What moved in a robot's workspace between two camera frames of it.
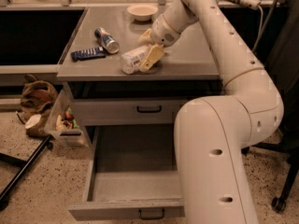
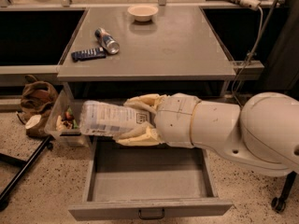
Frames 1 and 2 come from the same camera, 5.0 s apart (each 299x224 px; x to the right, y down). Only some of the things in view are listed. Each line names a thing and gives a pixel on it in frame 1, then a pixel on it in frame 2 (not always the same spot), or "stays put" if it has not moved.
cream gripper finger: (155, 54) → (149, 102)
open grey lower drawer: (134, 175) stays put
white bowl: (142, 12) stays put
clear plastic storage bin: (64, 124) stays put
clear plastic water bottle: (131, 62) → (111, 119)
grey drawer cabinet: (111, 80) stays put
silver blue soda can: (106, 40) stays put
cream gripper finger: (146, 38) → (144, 134)
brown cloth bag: (37, 100) stays put
